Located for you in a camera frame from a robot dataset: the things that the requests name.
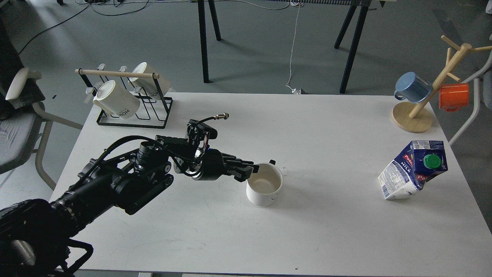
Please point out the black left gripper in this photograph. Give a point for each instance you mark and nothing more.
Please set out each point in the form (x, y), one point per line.
(214, 164)

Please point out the white smiley face mug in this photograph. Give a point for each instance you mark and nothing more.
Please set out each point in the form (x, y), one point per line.
(263, 187)

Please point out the blue white milk carton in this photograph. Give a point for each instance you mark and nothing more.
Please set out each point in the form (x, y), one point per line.
(419, 162)

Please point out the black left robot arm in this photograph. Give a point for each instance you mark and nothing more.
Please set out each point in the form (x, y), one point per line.
(37, 236)

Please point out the white mug rear on rack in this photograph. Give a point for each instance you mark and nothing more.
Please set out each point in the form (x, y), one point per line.
(148, 83)

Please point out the white mug on rack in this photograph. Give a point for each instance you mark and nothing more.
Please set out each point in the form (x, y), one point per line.
(116, 100)
(148, 83)

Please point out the white mug front on rack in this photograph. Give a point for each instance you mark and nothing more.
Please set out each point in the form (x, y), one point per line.
(116, 100)

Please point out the wooden mug tree stand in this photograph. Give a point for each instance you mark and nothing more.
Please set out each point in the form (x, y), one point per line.
(412, 117)

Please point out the blue mug on tree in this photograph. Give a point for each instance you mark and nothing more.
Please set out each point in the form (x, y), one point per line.
(412, 88)

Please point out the black legged background table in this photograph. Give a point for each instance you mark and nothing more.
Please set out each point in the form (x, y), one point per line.
(281, 43)

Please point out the grey office chair left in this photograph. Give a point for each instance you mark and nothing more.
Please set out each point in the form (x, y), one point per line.
(27, 132)

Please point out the orange mug on tree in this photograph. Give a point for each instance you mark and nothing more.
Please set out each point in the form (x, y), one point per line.
(452, 97)

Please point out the black wire mug rack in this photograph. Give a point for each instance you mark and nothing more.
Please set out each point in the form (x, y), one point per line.
(151, 114)

